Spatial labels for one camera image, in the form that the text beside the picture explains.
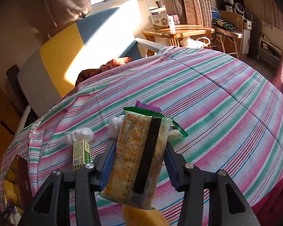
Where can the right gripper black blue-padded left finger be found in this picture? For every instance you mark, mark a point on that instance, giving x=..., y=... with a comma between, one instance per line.
x=51, y=206

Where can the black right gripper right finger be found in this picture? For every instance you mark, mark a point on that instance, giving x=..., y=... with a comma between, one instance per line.
x=227, y=205

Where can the green-edged cracker packet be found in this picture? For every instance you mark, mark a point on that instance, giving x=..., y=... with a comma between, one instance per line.
x=138, y=156

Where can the purple snack packet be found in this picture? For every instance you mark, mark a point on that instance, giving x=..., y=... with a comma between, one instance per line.
x=139, y=104

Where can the gold storage box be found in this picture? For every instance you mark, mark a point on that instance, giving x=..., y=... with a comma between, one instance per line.
x=17, y=187

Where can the small green box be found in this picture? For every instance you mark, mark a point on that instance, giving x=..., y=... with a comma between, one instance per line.
x=81, y=154

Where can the yellow sponge bottom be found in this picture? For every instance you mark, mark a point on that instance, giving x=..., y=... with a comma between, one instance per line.
x=135, y=217

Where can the white plastic ball left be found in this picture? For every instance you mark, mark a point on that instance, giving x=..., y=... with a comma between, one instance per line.
x=84, y=133

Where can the white plastic ball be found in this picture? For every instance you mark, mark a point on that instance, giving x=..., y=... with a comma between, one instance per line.
x=84, y=133
x=114, y=126

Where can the striped pink green bedspread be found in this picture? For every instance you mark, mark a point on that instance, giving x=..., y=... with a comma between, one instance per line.
x=233, y=117

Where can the white plastic ball right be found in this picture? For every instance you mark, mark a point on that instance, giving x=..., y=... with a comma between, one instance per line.
x=114, y=126

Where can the grey yellow blue headboard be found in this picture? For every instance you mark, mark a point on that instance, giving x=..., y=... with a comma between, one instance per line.
x=51, y=72

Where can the black rolled mat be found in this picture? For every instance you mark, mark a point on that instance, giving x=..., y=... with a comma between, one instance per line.
x=12, y=76

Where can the brown pillow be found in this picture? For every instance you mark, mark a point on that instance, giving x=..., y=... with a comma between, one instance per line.
x=88, y=73

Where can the wooden side table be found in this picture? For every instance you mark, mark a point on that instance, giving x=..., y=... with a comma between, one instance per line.
x=176, y=35

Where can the white product carton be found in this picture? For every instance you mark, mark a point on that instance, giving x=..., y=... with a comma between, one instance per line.
x=159, y=17

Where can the striped curtain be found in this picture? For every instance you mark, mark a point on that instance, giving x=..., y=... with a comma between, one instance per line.
x=197, y=12

